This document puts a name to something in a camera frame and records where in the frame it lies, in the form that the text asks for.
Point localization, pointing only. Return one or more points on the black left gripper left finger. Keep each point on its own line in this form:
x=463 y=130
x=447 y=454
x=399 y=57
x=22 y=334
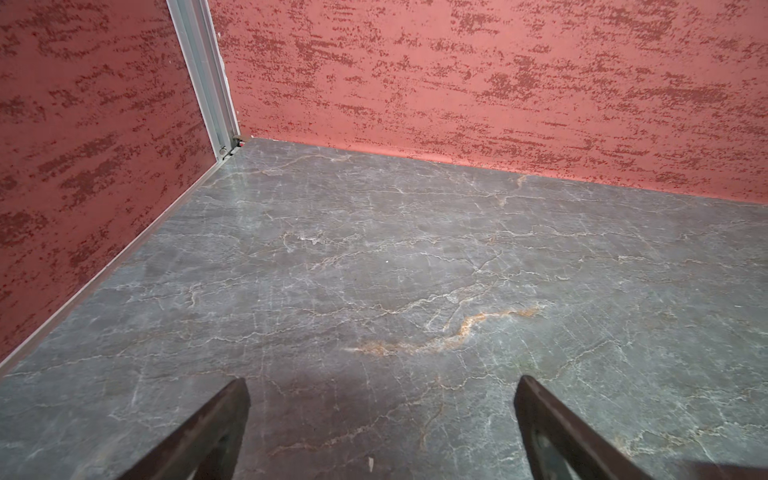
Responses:
x=206 y=445

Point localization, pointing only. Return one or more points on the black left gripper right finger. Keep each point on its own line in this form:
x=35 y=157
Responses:
x=559 y=444

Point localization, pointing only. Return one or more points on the left rear aluminium corner post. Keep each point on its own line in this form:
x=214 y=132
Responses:
x=193 y=23

